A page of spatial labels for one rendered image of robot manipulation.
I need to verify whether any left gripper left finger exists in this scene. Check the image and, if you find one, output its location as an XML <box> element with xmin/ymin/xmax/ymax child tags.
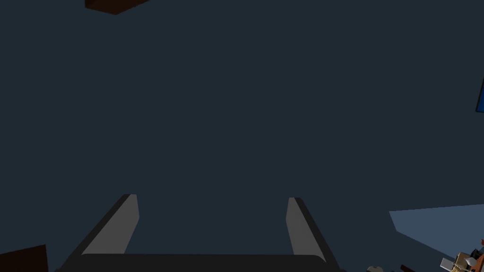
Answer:
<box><xmin>71</xmin><ymin>194</ymin><xmax>140</xmax><ymax>256</ymax></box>

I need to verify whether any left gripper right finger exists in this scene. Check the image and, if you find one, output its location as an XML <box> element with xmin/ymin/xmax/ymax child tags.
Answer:
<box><xmin>285</xmin><ymin>196</ymin><xmax>335</xmax><ymax>263</ymax></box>

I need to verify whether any dark brown furniture block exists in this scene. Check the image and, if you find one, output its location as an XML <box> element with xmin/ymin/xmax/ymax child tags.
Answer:
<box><xmin>0</xmin><ymin>244</ymin><xmax>49</xmax><ymax>272</ymax></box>

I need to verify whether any blue panel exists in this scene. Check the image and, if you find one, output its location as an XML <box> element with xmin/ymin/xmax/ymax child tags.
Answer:
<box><xmin>475</xmin><ymin>77</ymin><xmax>484</xmax><ymax>113</ymax></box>

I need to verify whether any dark brown box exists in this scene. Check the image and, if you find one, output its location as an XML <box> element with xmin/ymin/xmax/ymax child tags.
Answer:
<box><xmin>85</xmin><ymin>0</ymin><xmax>150</xmax><ymax>16</ymax></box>

